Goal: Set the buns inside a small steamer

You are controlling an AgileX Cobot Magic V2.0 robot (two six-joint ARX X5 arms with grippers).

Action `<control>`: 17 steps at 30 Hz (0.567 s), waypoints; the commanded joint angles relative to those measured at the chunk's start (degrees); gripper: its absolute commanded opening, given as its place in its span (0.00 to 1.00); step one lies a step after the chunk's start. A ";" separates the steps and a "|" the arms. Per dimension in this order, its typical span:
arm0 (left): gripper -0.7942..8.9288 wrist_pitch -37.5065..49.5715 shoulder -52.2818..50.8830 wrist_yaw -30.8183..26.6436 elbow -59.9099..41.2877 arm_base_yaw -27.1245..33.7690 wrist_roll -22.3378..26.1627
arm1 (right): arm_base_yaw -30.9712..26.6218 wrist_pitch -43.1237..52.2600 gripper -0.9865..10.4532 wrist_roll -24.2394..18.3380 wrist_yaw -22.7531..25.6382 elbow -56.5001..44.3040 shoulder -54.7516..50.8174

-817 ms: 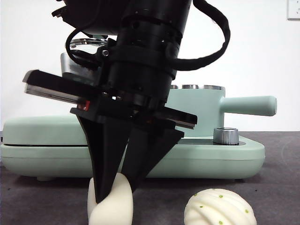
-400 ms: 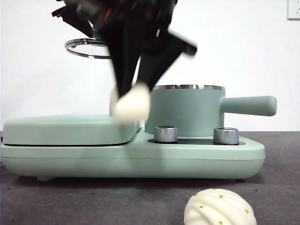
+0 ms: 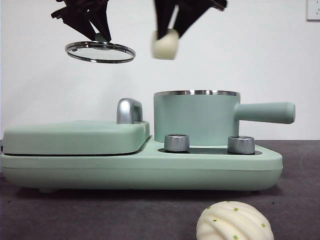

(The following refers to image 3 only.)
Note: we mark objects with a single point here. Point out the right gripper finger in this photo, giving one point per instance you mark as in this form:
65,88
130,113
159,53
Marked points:
163,17
192,12

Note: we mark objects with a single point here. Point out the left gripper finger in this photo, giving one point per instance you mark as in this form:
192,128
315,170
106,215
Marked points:
101,17
77,22

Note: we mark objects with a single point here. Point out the smooth white bun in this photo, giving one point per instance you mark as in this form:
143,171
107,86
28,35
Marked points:
165,47

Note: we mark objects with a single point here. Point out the glass lid with green knob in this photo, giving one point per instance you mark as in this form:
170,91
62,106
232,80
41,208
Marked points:
100,51

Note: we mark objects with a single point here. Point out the ridged bun with green dots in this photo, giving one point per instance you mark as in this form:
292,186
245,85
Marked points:
232,222

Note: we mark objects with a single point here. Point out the green grill cover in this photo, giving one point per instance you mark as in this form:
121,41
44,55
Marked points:
75,140

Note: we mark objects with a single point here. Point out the silver control knob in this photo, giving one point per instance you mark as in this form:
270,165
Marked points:
240,145
176,143

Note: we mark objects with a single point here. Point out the white wall socket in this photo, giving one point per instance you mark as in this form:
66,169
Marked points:
313,10

